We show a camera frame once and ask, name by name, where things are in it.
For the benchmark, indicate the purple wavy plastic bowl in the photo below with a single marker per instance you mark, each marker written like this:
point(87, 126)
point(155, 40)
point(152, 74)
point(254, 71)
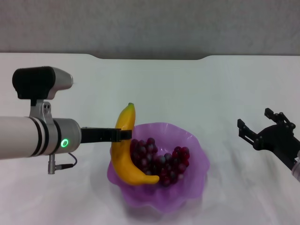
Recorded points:
point(150, 197)

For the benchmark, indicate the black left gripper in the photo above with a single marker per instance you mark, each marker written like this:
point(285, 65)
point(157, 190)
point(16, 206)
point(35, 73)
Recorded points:
point(98, 134)

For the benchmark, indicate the yellow banana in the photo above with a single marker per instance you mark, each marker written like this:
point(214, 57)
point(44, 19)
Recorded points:
point(123, 154)

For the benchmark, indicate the dark red grape bunch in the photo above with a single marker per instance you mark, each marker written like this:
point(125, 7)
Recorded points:
point(164, 161)

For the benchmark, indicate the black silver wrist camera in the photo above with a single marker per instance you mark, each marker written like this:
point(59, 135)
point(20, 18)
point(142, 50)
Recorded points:
point(37, 82)

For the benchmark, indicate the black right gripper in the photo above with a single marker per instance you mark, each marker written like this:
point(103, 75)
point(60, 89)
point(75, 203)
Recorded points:
point(276, 138)

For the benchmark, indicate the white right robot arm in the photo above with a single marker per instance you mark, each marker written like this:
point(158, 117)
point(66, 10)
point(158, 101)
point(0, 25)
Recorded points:
point(296, 170)

